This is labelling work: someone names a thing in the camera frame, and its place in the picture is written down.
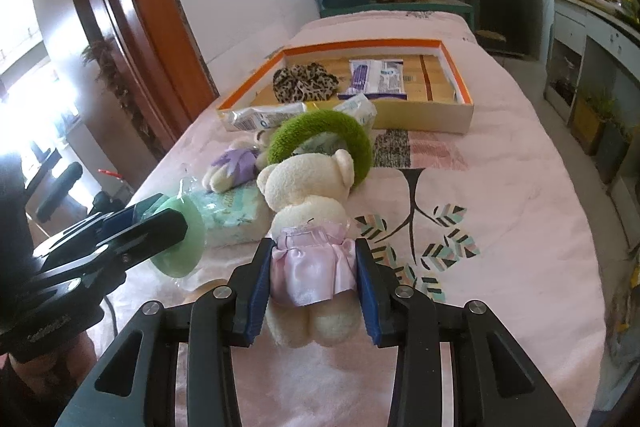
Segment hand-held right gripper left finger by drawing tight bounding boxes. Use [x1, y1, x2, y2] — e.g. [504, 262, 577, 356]
[55, 238, 276, 427]

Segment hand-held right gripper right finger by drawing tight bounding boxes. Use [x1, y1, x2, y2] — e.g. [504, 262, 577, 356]
[355, 238, 576, 427]

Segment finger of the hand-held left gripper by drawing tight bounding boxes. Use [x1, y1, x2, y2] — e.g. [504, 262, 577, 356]
[32, 193, 170, 264]
[30, 209, 191, 309]

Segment light green round sponge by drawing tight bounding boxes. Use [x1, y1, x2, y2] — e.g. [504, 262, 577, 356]
[150, 196, 207, 279]

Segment green floral tissue pack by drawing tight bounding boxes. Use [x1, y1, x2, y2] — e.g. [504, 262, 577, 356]
[192, 186, 273, 249]

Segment cream teddy bear pink dress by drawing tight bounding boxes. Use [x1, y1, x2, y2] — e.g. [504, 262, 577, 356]
[256, 149, 363, 349]

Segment clear tissue packet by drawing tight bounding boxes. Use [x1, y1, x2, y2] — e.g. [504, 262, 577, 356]
[221, 102, 307, 132]
[332, 93, 378, 130]

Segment green plush ring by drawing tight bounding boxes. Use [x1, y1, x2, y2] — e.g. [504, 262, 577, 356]
[266, 109, 373, 195]

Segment cardboard box orange rim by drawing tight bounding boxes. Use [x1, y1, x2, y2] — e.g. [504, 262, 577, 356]
[216, 38, 475, 135]

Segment person's left hand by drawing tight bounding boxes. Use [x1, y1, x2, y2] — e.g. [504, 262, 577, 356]
[10, 334, 97, 408]

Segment black padded armrest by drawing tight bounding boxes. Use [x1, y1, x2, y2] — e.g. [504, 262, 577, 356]
[36, 162, 84, 224]

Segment small bear purple dress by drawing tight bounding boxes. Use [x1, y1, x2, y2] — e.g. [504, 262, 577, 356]
[201, 129, 278, 194]

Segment dried plant bundle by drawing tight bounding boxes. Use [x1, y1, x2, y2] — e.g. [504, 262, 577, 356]
[82, 39, 166, 158]

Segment crumpled clear tissue packet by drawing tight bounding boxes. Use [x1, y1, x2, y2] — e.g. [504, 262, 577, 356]
[332, 93, 378, 130]

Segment leopard print scrunchie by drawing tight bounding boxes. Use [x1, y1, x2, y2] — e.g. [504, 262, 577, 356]
[272, 62, 341, 104]

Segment purple white wipes packet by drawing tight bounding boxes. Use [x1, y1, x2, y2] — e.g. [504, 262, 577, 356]
[337, 58, 408, 100]

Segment potted plants in crate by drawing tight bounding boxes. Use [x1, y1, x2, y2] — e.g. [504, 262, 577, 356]
[570, 89, 631, 182]

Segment green low table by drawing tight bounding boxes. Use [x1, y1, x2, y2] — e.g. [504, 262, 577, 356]
[320, 0, 475, 30]

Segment grey kitchen counter cabinet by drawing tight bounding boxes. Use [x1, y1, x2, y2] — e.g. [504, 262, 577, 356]
[545, 0, 640, 208]

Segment brown wooden door frame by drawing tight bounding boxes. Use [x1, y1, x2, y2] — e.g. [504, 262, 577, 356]
[60, 0, 221, 132]

